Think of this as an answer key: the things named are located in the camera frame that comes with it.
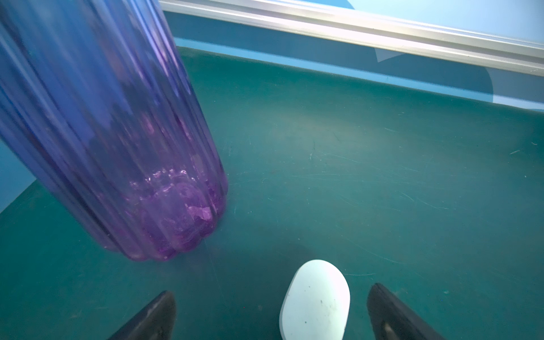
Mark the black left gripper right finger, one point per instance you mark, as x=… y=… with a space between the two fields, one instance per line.
x=393 y=319

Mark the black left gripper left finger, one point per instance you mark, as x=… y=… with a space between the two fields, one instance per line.
x=155 y=321

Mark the white earbud charging case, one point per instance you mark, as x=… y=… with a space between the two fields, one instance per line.
x=317 y=303

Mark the purple ribbed glass vase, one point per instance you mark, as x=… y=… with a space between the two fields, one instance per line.
x=97 y=104

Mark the aluminium back frame rail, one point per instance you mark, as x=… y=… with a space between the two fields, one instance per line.
x=359 y=28

